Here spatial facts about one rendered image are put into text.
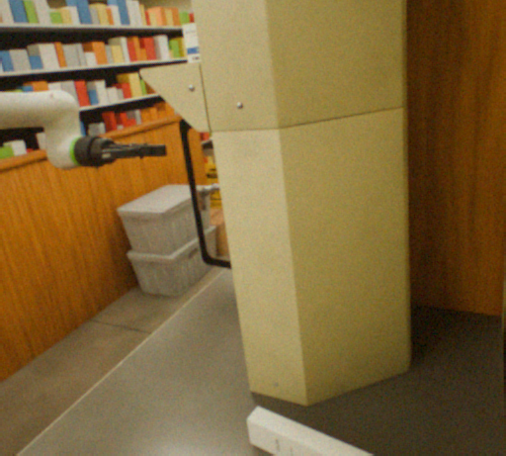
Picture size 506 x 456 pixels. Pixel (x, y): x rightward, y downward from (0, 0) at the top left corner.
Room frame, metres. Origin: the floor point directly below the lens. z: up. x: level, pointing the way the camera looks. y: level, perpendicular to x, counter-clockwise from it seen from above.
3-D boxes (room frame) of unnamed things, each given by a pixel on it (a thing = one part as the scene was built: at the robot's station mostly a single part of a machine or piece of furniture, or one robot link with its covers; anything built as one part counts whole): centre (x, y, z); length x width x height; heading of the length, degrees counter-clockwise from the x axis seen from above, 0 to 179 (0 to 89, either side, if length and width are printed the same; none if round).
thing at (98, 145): (1.28, 0.39, 1.30); 0.09 x 0.08 x 0.07; 61
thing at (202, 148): (1.03, 0.03, 1.19); 0.30 x 0.01 x 0.40; 54
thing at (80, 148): (1.32, 0.45, 1.31); 0.09 x 0.06 x 0.12; 151
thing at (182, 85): (0.83, 0.02, 1.46); 0.32 x 0.12 x 0.10; 151
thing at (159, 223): (3.06, 0.62, 0.49); 0.60 x 0.42 x 0.33; 151
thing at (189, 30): (0.79, 0.04, 1.54); 0.05 x 0.05 x 0.06; 57
